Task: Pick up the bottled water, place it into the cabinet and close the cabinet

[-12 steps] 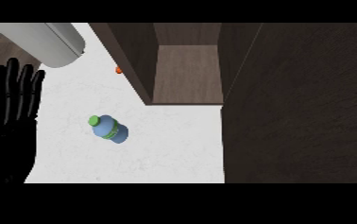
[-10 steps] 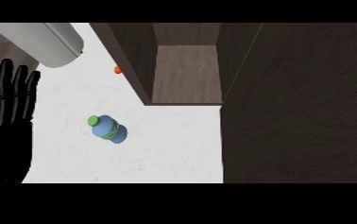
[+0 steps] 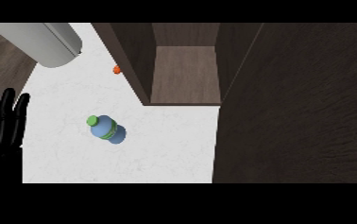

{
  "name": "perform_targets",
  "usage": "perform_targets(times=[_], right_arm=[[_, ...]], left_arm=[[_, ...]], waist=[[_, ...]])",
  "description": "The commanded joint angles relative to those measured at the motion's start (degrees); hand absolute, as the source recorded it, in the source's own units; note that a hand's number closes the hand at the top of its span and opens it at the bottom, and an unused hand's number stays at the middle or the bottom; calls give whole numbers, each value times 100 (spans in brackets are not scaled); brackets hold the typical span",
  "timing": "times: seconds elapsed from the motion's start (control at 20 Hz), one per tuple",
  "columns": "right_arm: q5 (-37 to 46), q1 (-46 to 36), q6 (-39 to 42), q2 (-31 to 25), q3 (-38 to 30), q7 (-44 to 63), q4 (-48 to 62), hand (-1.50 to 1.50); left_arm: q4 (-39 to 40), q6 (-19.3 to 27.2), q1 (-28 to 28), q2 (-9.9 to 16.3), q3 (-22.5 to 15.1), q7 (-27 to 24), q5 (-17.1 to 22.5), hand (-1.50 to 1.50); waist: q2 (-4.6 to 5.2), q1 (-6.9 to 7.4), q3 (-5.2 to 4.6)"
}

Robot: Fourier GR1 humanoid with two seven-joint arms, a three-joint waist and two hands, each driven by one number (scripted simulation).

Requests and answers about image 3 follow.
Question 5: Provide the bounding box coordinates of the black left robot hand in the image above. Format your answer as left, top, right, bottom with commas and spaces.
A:
0, 88, 33, 184

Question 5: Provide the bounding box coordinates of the blue water bottle green cap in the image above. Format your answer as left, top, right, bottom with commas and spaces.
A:
86, 114, 129, 146

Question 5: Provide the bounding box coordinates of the dark wooden cabinet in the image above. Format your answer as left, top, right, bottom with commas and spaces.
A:
90, 22, 266, 107

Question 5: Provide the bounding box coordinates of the dark wooden cabinet door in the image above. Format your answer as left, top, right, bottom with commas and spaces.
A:
213, 22, 357, 184

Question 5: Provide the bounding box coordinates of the pale grey appliance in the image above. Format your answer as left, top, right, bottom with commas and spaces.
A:
0, 22, 84, 69

